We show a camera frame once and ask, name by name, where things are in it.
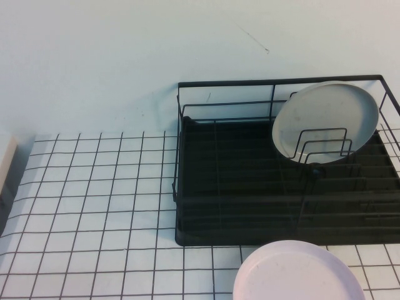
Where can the pink round plate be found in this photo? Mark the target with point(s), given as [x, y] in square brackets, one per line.
[297, 272]

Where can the beige board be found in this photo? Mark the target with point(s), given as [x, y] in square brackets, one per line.
[7, 156]

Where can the white grid tablecloth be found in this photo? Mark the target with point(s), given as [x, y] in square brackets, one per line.
[93, 187]

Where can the black drip tray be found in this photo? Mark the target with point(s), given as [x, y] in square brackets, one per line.
[243, 175]

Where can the grey round plate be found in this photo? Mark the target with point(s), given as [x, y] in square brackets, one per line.
[328, 112]

